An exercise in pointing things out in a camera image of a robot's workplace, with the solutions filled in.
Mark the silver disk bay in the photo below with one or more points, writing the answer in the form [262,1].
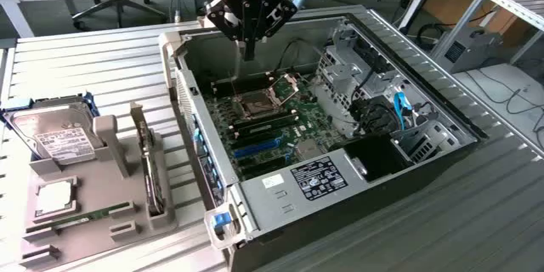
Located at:
[429,141]

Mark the blue case latch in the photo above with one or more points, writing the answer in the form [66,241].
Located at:
[220,220]

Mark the black RAM slot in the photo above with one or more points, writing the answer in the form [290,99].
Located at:
[246,90]
[262,118]
[241,83]
[258,136]

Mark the thin metal locking lever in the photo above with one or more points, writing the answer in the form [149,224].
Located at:
[233,87]

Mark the green RAM stick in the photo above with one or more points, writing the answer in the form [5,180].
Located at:
[258,129]
[101,211]

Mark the silver CPU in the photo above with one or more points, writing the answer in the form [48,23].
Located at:
[52,197]

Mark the CPU socket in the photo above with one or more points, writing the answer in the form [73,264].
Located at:
[254,106]

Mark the black expansion slot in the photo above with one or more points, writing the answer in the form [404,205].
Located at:
[262,159]
[268,168]

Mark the silver power supply unit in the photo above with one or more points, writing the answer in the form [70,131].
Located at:
[276,202]

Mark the grey box device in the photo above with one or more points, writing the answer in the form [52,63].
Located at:
[472,52]

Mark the silver drive cage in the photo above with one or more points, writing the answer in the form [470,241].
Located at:
[340,74]

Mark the blue disk caddy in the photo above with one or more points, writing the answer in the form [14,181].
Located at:
[92,106]

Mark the black open PC case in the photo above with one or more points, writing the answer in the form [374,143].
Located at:
[382,214]

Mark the metal socket cover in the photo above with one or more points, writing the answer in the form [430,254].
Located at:
[282,88]

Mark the grey parts rack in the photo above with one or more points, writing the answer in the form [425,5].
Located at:
[101,195]

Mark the office chair base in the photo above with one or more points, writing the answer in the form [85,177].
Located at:
[120,4]

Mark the aluminium frame table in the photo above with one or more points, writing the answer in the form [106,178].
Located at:
[509,1]

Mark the green motherboard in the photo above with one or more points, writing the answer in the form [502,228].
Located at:
[316,116]

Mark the graphics card with black fan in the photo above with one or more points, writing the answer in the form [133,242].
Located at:
[150,170]

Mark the blue expansion slot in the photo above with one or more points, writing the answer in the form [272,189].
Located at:
[254,148]

